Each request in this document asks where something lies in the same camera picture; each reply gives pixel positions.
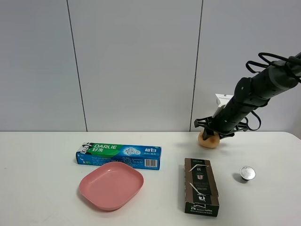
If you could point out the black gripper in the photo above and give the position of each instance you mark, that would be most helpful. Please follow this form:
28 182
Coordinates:
231 119

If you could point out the yellow spotted potato toy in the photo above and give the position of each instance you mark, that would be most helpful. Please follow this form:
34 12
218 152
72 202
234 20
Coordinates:
211 142

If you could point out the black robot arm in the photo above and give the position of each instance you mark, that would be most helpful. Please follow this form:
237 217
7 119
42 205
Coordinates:
277 75

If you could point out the silver coffee capsule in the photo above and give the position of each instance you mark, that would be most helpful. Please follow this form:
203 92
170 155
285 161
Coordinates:
247 173

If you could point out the brown coffee capsule box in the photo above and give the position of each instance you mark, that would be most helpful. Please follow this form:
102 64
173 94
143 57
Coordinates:
201 194

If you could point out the Darlie toothpaste box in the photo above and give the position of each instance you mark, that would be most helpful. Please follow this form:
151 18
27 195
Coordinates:
136 156

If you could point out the pink plastic plate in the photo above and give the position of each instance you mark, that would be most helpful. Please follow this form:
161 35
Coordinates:
111 186

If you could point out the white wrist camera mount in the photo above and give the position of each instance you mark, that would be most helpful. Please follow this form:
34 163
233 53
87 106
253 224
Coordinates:
221 101

